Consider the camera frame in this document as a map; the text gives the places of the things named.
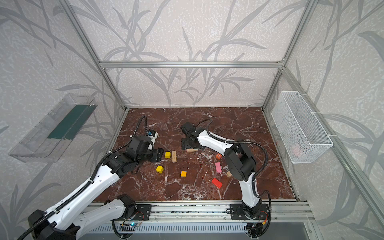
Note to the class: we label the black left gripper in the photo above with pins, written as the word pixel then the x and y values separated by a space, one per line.
pixel 156 154

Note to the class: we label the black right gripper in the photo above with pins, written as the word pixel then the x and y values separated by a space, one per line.
pixel 186 141

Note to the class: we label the natural wood long block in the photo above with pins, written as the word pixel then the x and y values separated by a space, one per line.
pixel 174 156

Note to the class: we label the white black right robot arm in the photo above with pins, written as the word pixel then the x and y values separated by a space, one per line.
pixel 239 157

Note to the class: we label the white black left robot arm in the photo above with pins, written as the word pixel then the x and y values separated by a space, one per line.
pixel 67 220

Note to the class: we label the pink rectangular block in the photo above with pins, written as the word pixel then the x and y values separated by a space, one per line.
pixel 218 167

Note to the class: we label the red flat block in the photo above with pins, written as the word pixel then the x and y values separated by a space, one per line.
pixel 217 183

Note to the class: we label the yellow cube near left gripper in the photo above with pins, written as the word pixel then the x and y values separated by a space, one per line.
pixel 167 154

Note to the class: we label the yellow cube front left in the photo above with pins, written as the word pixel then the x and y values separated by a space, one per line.
pixel 160 169

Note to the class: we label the pink item in basket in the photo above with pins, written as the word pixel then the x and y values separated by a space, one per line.
pixel 298 151

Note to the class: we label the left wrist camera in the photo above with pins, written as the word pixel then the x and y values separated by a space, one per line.
pixel 152 133

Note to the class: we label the aluminium frame horizontal bar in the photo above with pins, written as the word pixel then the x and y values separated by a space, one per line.
pixel 184 64

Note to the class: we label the clear plastic wall bin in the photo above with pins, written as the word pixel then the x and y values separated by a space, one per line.
pixel 50 138

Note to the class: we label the white wire mesh basket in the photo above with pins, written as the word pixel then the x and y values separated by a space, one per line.
pixel 297 124

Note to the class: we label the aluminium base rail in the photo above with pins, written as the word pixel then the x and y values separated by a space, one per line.
pixel 220 212

